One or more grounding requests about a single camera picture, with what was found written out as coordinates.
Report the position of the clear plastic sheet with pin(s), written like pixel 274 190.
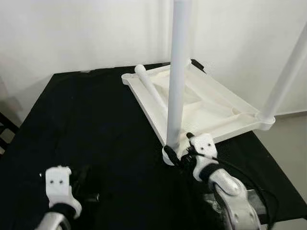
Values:
pixel 261 203

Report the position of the black round stool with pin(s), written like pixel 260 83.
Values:
pixel 8 132

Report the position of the cream plastic table top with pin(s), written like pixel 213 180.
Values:
pixel 216 105

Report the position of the white plastic table leg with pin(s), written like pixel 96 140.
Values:
pixel 149 86
pixel 285 76
pixel 178 72

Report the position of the black tablecloth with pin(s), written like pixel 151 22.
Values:
pixel 96 134

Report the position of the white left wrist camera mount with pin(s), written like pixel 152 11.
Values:
pixel 60 184

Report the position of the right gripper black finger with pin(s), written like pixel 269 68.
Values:
pixel 172 155

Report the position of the grey tape piece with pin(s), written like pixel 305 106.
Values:
pixel 85 71

